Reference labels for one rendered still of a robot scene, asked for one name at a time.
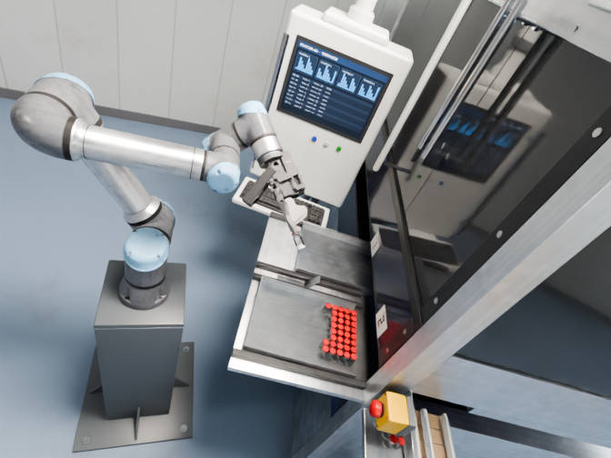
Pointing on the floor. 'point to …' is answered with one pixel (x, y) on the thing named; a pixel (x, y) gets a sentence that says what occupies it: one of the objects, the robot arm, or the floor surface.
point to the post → (487, 293)
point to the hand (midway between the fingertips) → (292, 231)
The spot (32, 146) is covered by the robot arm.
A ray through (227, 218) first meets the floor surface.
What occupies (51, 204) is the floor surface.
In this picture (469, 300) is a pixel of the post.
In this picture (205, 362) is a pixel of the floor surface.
